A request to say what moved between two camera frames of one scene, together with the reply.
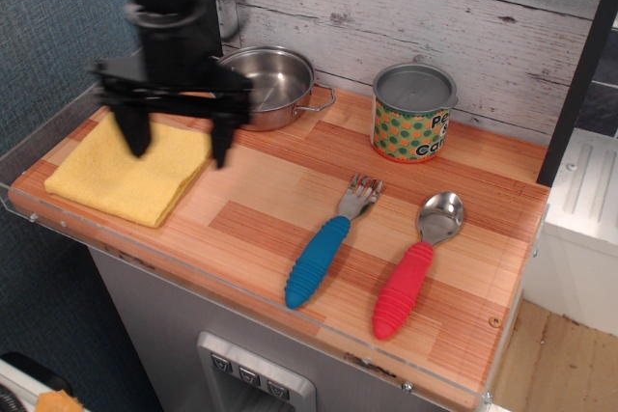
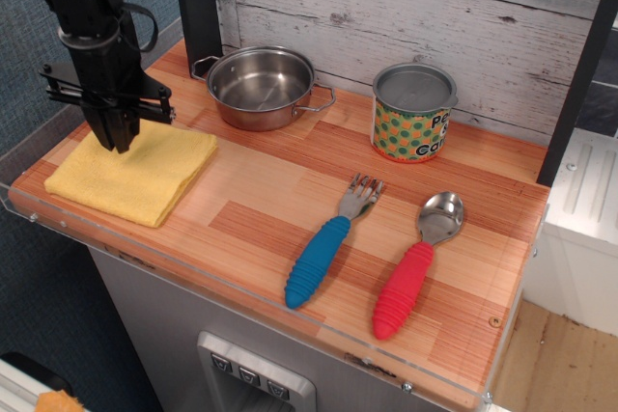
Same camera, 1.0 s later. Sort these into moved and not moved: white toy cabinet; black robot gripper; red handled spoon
Moved: black robot gripper
Not moved: white toy cabinet; red handled spoon
